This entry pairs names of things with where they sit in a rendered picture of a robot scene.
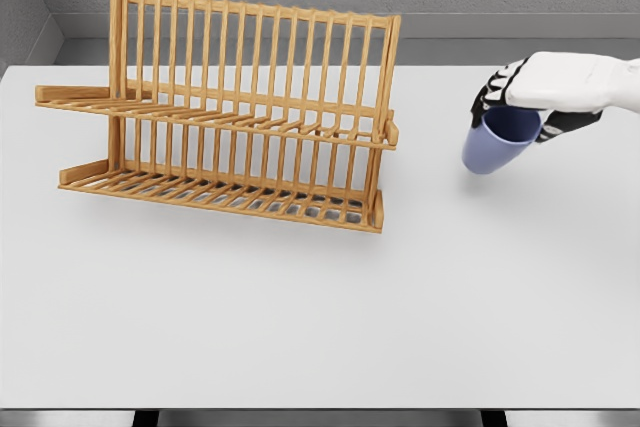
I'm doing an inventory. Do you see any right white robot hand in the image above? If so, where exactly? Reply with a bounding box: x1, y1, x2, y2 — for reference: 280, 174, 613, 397
469, 50, 630, 145

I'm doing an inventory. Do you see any blue cup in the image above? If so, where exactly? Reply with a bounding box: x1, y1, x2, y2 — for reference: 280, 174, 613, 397
460, 105, 543, 176

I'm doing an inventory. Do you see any wooden dish rack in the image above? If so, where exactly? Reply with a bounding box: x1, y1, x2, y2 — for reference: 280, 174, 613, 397
34, 0, 402, 235

